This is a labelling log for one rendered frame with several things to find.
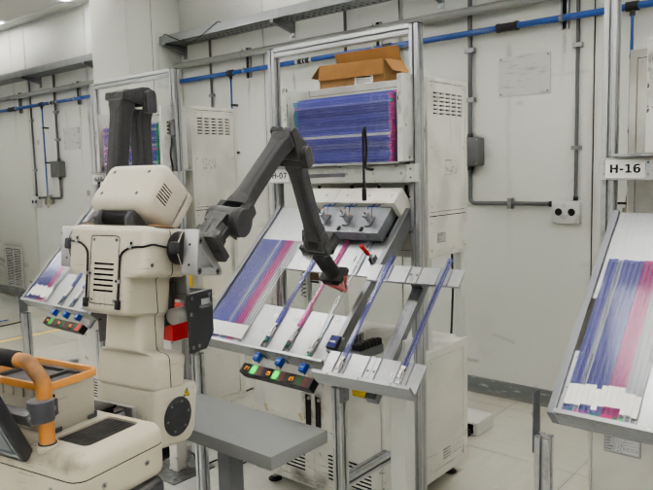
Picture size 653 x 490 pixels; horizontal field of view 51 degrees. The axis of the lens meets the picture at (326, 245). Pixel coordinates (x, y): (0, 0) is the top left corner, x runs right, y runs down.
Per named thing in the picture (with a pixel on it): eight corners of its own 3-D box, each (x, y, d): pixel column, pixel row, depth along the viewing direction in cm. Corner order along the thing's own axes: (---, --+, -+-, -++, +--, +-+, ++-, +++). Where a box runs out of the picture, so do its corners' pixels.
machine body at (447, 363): (385, 530, 258) (382, 370, 251) (256, 479, 303) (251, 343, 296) (467, 470, 307) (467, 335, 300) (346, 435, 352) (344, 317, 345)
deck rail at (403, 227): (334, 374, 230) (326, 365, 226) (330, 373, 231) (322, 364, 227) (416, 219, 263) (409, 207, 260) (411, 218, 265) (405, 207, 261)
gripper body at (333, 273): (327, 268, 248) (319, 255, 243) (350, 270, 241) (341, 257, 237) (320, 282, 245) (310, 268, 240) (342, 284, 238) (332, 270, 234)
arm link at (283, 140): (272, 116, 204) (302, 117, 199) (284, 151, 213) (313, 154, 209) (200, 218, 177) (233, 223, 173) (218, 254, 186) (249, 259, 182)
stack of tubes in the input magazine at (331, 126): (393, 161, 256) (392, 88, 253) (293, 164, 288) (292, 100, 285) (411, 160, 265) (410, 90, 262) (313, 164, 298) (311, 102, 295)
